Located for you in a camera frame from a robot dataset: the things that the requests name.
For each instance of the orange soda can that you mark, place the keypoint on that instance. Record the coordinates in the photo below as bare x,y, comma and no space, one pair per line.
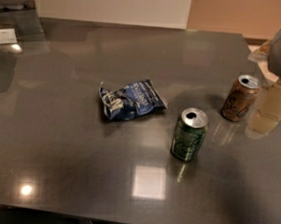
241,97

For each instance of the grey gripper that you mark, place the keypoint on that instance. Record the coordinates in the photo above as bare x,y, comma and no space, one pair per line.
268,112

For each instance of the green soda can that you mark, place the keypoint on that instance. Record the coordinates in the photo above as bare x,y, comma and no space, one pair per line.
191,128

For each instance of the blue chip bag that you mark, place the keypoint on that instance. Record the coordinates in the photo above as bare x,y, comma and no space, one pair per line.
132,101

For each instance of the white paper card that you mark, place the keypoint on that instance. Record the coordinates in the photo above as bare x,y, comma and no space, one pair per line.
8,36

